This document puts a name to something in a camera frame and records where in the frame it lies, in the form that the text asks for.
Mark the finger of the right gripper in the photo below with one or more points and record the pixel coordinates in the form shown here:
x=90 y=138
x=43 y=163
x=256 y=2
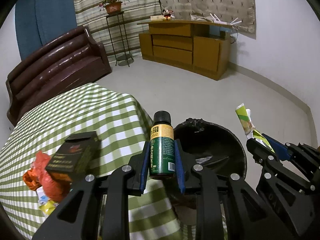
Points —
x=268 y=160
x=280 y=149

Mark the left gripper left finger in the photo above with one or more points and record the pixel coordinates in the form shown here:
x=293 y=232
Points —
x=99 y=207

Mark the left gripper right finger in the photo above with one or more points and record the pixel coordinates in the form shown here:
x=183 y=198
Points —
x=225 y=207

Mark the red plastic bag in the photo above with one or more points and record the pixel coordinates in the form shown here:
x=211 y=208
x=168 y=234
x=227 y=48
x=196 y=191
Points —
x=54 y=189

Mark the green white wrapper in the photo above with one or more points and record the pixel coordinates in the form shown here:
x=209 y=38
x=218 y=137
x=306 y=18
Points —
x=250 y=130

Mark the orange wrapper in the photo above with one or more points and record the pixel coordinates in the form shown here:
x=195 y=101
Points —
x=31 y=180

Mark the green medicine bottle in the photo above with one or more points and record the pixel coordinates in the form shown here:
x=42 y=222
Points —
x=162 y=147

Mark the black trash bin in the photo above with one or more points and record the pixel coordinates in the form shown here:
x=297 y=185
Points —
x=214 y=147

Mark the yellow crumpled wrapper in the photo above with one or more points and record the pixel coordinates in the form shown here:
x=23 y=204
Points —
x=48 y=207

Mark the white blue tube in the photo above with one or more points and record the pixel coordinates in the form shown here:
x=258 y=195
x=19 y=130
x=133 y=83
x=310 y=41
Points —
x=42 y=197

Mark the black cigarette box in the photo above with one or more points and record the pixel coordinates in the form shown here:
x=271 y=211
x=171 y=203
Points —
x=71 y=160

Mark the green checkered tablecloth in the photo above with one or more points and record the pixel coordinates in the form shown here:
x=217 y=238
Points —
x=122 y=126

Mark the wooden tv cabinet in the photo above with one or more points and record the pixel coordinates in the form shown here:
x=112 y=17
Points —
x=197 y=46

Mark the dark brown leather sofa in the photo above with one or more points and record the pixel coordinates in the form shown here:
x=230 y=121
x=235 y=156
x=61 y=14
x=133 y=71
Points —
x=69 y=61

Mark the black metal plant stand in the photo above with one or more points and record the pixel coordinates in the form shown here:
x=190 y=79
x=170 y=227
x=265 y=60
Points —
x=125 y=54

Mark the beige patterned curtain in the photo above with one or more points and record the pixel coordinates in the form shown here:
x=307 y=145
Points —
x=242 y=12

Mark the mickey mouse toy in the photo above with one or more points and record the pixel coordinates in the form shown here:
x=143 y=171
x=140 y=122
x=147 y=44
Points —
x=167 y=14

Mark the beige box on cabinet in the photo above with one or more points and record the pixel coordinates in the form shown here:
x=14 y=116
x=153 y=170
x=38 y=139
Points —
x=157 y=18

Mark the striped green curtain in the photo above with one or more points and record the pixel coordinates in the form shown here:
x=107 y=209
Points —
x=88 y=14

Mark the potted plant orange pot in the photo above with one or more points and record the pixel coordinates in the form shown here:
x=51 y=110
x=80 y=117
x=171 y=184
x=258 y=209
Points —
x=112 y=6

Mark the blue curtain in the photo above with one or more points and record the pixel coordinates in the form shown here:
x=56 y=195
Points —
x=38 y=22

